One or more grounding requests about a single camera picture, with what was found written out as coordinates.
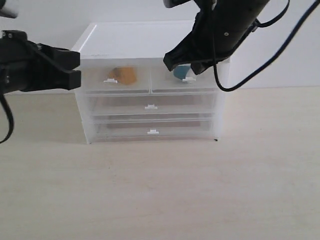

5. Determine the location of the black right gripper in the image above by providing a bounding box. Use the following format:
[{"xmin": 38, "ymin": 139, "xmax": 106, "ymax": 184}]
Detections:
[{"xmin": 163, "ymin": 0, "xmax": 260, "ymax": 75}]

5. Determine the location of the bottom clear wide drawer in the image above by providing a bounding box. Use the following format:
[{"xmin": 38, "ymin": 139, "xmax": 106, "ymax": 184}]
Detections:
[{"xmin": 94, "ymin": 119, "xmax": 212, "ymax": 138}]

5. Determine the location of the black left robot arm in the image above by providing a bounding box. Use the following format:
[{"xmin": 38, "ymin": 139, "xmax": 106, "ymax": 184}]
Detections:
[{"xmin": 0, "ymin": 30, "xmax": 81, "ymax": 94}]

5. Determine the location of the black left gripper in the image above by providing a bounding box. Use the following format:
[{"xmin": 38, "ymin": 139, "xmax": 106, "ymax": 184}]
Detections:
[{"xmin": 0, "ymin": 30, "xmax": 82, "ymax": 93}]

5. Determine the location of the white bottle teal label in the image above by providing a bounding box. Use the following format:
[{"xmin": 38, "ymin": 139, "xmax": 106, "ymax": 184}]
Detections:
[{"xmin": 173, "ymin": 65, "xmax": 191, "ymax": 81}]

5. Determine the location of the yellow triangular wedge block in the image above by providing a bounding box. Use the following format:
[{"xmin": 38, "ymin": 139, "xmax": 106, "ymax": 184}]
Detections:
[{"xmin": 107, "ymin": 67, "xmax": 137, "ymax": 85}]

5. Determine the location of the clear wide drawer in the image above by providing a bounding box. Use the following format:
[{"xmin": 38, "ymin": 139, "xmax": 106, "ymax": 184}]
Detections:
[
  {"xmin": 94, "ymin": 119, "xmax": 212, "ymax": 138},
  {"xmin": 88, "ymin": 94, "xmax": 215, "ymax": 116}
]

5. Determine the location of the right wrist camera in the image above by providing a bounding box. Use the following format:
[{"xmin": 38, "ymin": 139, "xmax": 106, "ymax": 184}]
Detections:
[{"xmin": 163, "ymin": 0, "xmax": 191, "ymax": 9}]

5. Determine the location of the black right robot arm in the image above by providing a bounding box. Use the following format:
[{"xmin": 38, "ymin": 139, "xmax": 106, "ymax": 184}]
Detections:
[{"xmin": 163, "ymin": 0, "xmax": 268, "ymax": 75}]

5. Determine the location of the white plastic drawer cabinet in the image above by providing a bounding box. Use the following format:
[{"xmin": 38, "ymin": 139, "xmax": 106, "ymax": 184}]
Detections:
[{"xmin": 73, "ymin": 21, "xmax": 225, "ymax": 144}]

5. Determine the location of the middle clear wide drawer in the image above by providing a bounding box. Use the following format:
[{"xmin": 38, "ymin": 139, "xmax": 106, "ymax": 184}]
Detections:
[{"xmin": 88, "ymin": 94, "xmax": 215, "ymax": 116}]

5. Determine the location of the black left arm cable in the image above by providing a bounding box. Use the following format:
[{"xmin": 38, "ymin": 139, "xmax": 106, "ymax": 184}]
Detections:
[{"xmin": 0, "ymin": 93, "xmax": 15, "ymax": 145}]

